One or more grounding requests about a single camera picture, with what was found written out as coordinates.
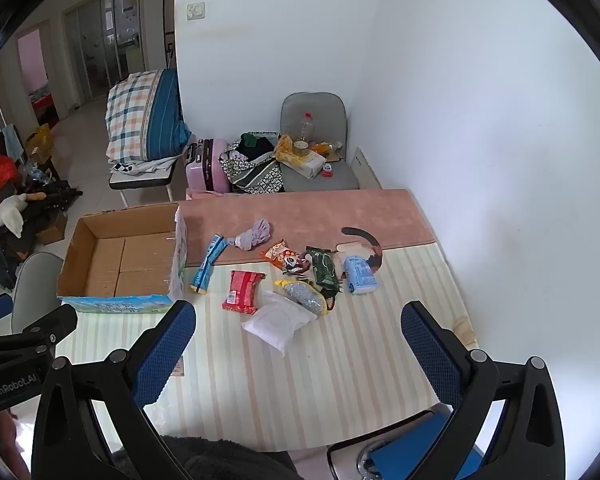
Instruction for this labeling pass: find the orange panda snack packet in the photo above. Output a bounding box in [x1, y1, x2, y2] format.
[260, 241, 308, 276]

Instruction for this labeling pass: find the clear bottle red cap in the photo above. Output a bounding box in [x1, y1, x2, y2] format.
[296, 111, 315, 143]

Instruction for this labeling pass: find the white box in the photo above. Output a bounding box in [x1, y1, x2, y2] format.
[285, 150, 327, 178]

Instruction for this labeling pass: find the glass sliding door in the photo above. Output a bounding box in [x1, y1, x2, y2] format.
[62, 0, 146, 108]

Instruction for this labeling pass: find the light blue cloth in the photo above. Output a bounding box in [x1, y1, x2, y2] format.
[2, 125, 26, 161]

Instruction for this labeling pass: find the yellow plastic bag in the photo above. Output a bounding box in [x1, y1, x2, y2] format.
[275, 135, 301, 166]

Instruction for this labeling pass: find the white plush goose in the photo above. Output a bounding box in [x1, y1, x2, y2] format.
[0, 192, 48, 239]

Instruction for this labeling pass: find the pink cloth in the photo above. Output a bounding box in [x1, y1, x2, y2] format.
[186, 187, 231, 202]

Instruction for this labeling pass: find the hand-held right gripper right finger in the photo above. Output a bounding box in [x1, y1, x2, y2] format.
[401, 301, 566, 480]

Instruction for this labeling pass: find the yellow paper bag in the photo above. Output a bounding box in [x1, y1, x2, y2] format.
[25, 124, 54, 162]

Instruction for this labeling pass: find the black clothing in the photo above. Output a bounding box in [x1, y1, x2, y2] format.
[237, 137, 277, 162]

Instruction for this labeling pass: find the long blue snack packet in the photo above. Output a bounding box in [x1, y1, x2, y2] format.
[190, 233, 228, 294]

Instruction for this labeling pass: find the plaid folded quilt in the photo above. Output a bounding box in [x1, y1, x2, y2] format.
[105, 68, 193, 166]

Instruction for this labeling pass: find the dark green packet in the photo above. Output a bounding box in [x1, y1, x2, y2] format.
[306, 246, 343, 293]

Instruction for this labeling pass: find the black white patterned bag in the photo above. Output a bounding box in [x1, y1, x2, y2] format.
[219, 135, 286, 195]

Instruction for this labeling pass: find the yellow silver packet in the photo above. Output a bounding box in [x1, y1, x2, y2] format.
[274, 280, 329, 316]

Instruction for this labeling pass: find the red covered bed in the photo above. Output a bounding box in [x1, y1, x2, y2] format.
[30, 92, 59, 122]

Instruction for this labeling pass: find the brown cardboard box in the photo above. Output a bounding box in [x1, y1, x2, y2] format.
[35, 210, 69, 246]

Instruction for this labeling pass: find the white flat board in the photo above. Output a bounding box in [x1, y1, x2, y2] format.
[352, 147, 384, 190]

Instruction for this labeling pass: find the grey padded chair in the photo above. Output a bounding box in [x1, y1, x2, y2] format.
[280, 92, 362, 193]

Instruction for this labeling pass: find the black folded stroller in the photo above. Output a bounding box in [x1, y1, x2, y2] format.
[0, 180, 84, 291]

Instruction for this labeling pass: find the blue padded chair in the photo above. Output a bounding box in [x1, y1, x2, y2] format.
[327, 410, 486, 480]

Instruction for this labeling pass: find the green cloth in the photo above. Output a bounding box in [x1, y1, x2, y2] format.
[240, 131, 281, 148]

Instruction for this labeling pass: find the white metal bench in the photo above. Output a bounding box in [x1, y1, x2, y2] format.
[109, 152, 191, 207]

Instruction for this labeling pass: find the light blue tissue pack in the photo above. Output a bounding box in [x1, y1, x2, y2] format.
[342, 255, 379, 295]

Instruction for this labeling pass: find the white black patterned cloth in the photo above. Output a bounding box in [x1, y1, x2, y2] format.
[109, 157, 181, 177]

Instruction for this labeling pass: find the dark fleece garment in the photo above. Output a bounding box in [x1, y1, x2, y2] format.
[114, 435, 301, 480]

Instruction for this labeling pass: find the red packet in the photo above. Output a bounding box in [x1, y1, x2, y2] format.
[222, 270, 266, 313]

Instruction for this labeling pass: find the dark wooden chair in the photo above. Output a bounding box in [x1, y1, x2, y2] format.
[0, 127, 63, 183]

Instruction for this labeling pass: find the grey round chair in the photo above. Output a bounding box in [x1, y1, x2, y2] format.
[11, 252, 66, 334]

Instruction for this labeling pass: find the white soft pouch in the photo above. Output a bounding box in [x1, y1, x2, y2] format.
[241, 290, 316, 357]

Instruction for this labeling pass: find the pink suitcase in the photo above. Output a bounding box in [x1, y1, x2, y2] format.
[185, 137, 231, 193]

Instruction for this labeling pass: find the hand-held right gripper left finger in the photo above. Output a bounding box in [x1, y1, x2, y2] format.
[31, 299, 197, 480]

